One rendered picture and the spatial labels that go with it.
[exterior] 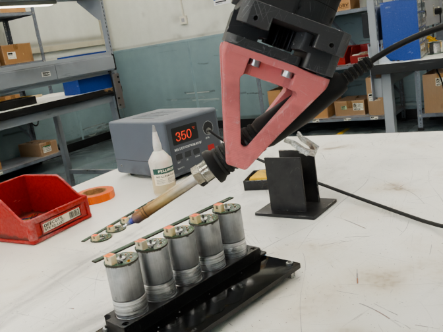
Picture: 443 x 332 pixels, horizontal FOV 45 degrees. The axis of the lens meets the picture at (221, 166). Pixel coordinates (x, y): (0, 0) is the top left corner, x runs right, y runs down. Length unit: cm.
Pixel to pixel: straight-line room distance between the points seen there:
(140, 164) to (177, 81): 527
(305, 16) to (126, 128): 60
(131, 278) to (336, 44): 21
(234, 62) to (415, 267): 24
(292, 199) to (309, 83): 29
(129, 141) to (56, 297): 42
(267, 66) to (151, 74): 603
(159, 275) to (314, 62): 19
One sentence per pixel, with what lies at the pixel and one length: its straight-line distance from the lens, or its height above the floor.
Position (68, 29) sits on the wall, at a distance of 633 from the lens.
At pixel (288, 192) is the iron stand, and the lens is 61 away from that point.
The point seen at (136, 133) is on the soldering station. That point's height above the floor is 83.
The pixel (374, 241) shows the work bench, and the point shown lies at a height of 75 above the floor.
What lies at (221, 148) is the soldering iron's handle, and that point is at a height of 88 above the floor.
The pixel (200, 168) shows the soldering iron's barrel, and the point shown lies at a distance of 36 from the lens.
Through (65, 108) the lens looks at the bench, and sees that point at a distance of 343.
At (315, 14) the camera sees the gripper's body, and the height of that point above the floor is 96.
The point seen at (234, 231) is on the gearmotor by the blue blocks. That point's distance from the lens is 46.
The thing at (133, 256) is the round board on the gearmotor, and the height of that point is 81.
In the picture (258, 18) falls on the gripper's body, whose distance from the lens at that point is 31.
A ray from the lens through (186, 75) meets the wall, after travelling 605.
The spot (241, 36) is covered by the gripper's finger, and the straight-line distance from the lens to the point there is 32.
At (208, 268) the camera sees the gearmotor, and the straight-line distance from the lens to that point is 45.
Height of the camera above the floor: 95
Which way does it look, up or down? 13 degrees down
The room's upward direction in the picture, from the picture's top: 9 degrees counter-clockwise
